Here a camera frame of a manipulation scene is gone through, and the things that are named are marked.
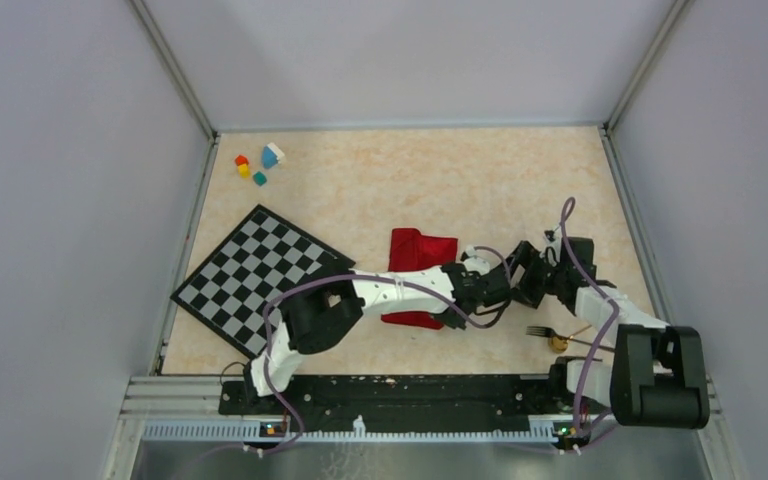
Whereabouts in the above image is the red cloth napkin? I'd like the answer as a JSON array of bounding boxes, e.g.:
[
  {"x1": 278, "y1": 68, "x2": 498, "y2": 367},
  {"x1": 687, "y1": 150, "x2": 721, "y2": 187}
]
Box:
[{"x1": 381, "y1": 227, "x2": 458, "y2": 330}]

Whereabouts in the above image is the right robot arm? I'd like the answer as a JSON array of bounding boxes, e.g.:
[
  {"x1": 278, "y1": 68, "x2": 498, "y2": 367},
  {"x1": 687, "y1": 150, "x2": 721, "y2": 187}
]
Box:
[{"x1": 509, "y1": 237, "x2": 711, "y2": 430}]

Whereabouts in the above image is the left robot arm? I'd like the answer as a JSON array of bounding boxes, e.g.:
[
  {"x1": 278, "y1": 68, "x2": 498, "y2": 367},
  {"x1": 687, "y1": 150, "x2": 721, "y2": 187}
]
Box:
[{"x1": 242, "y1": 255, "x2": 512, "y2": 414}]

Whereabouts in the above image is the dark metal fork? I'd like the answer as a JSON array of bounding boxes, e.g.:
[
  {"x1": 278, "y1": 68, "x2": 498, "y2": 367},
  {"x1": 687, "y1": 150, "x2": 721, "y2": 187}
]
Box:
[{"x1": 526, "y1": 326, "x2": 592, "y2": 354}]

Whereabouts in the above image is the blue white block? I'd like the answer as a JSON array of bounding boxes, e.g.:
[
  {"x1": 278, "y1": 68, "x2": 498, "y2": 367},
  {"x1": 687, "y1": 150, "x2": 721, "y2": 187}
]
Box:
[{"x1": 261, "y1": 142, "x2": 286, "y2": 169}]

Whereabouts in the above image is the teal small cube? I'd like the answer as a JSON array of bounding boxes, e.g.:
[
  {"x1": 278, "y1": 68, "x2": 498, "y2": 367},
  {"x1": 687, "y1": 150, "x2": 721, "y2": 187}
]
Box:
[{"x1": 252, "y1": 172, "x2": 268, "y2": 186}]

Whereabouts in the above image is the black white checkerboard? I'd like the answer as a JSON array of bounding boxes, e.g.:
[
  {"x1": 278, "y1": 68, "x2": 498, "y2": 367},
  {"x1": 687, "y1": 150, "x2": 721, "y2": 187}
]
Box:
[{"x1": 171, "y1": 204, "x2": 355, "y2": 358}]

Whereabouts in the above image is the yellow small cube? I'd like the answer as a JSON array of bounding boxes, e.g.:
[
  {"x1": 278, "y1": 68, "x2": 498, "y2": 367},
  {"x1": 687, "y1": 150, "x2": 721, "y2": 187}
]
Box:
[{"x1": 237, "y1": 164, "x2": 251, "y2": 178}]

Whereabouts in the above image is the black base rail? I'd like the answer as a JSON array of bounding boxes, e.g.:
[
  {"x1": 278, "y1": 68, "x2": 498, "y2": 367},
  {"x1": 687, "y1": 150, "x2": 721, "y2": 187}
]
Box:
[{"x1": 218, "y1": 374, "x2": 573, "y2": 433}]

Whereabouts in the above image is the white toothed cable tray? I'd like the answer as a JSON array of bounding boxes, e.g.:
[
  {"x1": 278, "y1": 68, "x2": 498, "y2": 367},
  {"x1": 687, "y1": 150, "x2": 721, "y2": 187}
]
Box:
[{"x1": 142, "y1": 418, "x2": 557, "y2": 444}]

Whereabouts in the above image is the aluminium frame right post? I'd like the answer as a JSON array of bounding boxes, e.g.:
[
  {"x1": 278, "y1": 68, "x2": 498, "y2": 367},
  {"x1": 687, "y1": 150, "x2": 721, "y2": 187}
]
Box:
[{"x1": 603, "y1": 0, "x2": 695, "y2": 136}]

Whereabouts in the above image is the aluminium frame post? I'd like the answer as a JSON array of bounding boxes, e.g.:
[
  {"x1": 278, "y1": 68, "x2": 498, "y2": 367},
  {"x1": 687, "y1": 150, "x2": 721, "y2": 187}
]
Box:
[
  {"x1": 603, "y1": 0, "x2": 695, "y2": 136},
  {"x1": 128, "y1": 0, "x2": 218, "y2": 142}
]

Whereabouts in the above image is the aluminium frame left post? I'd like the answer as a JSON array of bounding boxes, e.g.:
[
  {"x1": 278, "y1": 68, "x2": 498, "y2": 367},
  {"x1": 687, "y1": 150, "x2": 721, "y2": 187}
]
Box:
[{"x1": 128, "y1": 0, "x2": 218, "y2": 142}]

